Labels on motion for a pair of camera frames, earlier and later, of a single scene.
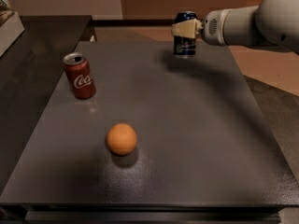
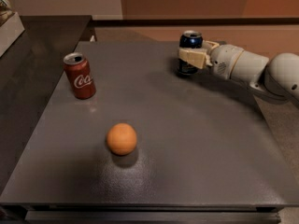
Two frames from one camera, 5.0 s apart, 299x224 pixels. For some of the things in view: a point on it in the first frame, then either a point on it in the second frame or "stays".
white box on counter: [10, 31] stays
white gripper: [212, 27] → [224, 60]
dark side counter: [31, 69] stays
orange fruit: [121, 139] stays
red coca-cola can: [80, 76] stays
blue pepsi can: [184, 47] → [189, 39]
